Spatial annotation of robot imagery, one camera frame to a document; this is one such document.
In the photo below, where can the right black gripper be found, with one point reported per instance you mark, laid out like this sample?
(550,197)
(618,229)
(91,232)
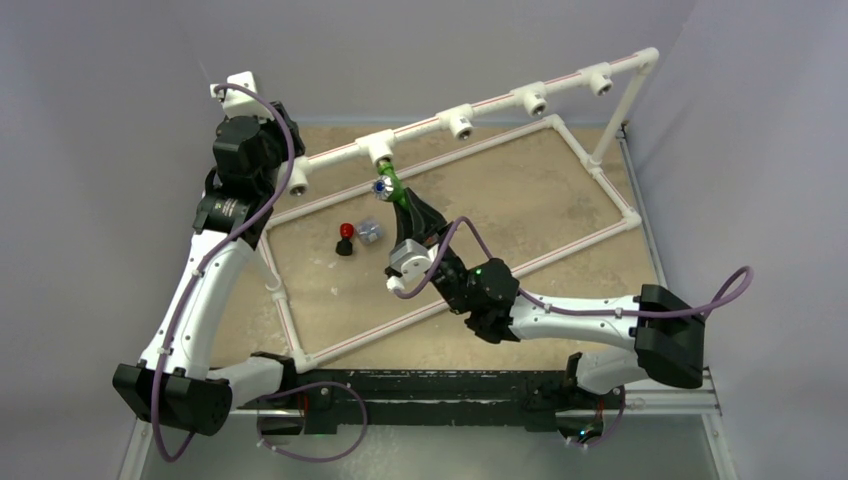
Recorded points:
(417,221)

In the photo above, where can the green water faucet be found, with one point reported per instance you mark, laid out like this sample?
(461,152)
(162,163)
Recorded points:
(388,187)

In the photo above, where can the white pvc pipe frame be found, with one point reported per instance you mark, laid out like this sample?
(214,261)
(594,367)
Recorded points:
(533,98)

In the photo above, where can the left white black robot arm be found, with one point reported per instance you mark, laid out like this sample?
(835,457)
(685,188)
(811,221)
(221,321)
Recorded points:
(250,154)

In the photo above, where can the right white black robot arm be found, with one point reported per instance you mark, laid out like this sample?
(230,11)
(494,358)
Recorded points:
(652,335)

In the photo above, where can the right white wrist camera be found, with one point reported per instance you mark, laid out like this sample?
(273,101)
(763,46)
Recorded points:
(409,261)

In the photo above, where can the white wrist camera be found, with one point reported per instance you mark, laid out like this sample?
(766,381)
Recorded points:
(409,261)
(241,102)

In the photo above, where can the black faucet with red handle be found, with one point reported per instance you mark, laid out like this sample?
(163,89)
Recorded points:
(344,246)

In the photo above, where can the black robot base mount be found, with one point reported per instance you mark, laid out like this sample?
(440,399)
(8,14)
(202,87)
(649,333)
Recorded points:
(535,400)

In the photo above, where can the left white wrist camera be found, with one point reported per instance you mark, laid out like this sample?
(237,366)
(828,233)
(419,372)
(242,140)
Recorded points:
(241,102)

